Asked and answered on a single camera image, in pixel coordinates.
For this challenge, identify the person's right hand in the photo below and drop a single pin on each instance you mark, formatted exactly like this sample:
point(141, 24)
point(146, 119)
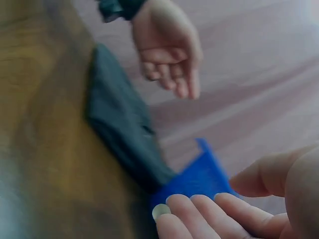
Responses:
point(294, 204)

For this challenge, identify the person's left hand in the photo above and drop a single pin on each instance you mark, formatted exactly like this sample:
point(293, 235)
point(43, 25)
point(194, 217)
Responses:
point(164, 35)

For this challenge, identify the person's left fingers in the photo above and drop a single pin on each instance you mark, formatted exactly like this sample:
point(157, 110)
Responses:
point(179, 77)

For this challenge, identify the dark grey flat pouch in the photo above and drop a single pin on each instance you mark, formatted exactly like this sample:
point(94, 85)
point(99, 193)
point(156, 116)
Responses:
point(119, 117)

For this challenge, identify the black wrist band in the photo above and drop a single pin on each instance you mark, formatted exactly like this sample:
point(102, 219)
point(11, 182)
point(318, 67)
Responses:
point(117, 8)

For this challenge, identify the blue plastic tray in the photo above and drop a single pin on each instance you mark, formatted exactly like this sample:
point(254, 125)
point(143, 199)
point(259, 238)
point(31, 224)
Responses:
point(197, 179)

